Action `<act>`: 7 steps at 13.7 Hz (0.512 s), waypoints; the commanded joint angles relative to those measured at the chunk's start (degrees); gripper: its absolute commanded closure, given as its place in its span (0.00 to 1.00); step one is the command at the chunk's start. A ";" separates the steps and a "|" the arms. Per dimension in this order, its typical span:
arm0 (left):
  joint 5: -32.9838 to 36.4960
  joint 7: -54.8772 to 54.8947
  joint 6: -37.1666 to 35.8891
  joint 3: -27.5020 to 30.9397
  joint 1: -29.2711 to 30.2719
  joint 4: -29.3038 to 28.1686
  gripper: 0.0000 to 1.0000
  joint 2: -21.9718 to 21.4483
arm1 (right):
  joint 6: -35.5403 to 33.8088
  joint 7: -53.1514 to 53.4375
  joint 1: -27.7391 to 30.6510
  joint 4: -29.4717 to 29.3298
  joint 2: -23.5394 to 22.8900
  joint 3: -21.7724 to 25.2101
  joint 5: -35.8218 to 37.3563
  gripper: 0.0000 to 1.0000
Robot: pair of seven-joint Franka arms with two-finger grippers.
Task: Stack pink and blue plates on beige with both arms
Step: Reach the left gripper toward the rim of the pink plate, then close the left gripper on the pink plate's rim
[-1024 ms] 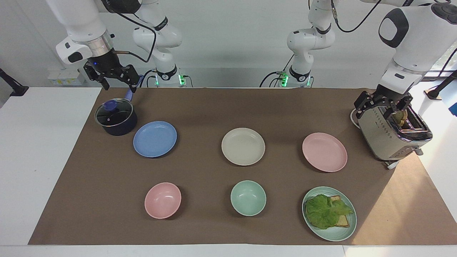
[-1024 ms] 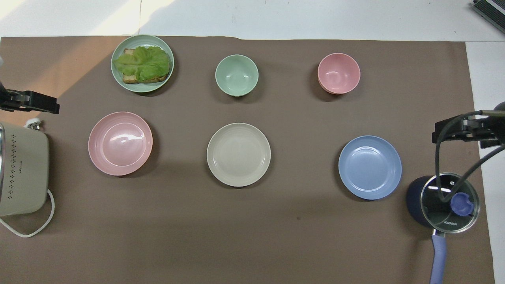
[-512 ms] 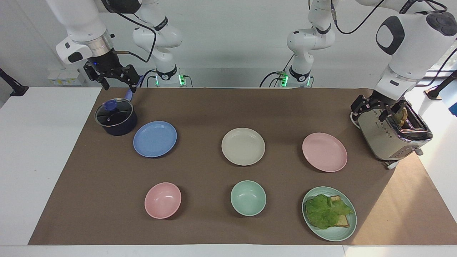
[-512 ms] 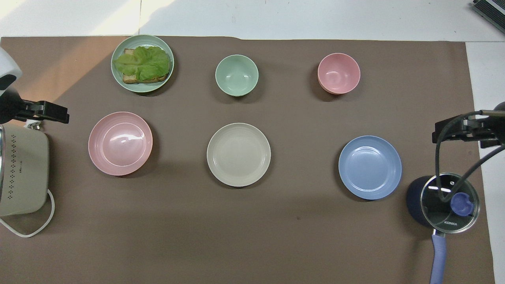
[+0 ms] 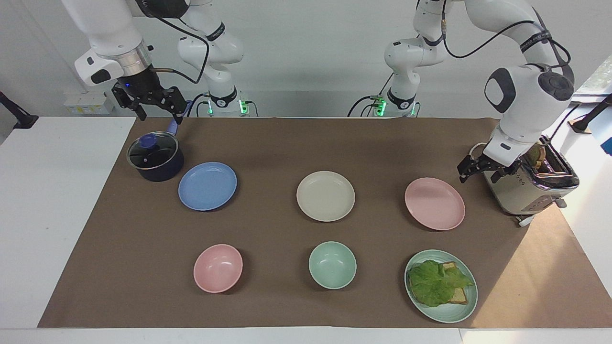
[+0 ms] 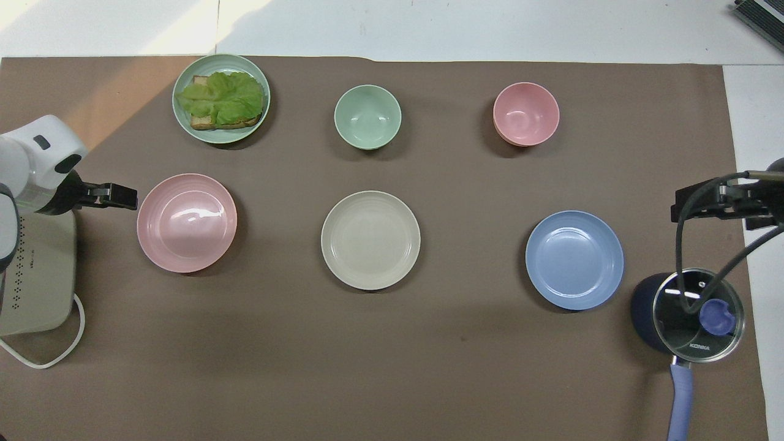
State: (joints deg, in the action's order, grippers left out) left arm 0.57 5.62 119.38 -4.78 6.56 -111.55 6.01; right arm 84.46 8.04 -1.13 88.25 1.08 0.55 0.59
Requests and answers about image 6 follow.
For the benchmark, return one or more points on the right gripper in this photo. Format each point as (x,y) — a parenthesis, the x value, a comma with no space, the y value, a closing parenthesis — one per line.
(773,196)

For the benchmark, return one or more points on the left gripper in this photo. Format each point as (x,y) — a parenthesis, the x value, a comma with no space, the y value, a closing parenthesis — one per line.
(68,193)

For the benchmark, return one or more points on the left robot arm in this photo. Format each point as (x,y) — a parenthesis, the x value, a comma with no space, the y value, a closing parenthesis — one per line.
(27,156)

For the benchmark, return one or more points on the beige perforated appliance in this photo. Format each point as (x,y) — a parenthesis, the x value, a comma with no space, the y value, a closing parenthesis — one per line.
(37,275)

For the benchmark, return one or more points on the pink plate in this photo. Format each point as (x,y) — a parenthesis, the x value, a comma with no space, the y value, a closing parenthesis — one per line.
(187,223)

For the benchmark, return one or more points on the green plate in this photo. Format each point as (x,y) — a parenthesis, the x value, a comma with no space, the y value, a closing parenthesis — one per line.
(184,116)

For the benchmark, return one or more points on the toasted bread slice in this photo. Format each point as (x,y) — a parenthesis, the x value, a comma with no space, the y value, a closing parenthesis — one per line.
(205,124)

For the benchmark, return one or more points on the glass lid with blue knob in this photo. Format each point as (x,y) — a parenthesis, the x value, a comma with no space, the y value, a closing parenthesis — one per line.
(716,343)

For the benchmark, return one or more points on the dark blue pot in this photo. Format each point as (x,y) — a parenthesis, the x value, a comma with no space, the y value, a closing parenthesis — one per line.
(643,306)

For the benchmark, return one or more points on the grey ribbed object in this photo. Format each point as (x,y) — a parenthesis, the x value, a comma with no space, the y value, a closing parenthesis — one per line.
(762,18)

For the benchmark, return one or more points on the green lettuce leaf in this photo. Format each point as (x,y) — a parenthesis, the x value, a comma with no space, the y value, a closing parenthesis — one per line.
(226,98)

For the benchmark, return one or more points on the blue plate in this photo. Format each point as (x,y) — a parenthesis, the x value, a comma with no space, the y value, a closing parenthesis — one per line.
(574,260)

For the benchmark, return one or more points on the pink bowl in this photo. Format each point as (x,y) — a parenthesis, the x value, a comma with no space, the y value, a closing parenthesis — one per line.
(525,113)

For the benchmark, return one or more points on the beige plate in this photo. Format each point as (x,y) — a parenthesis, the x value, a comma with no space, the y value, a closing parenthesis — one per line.
(370,240)

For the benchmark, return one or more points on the green bowl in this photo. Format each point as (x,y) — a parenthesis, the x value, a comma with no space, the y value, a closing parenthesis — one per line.
(367,116)

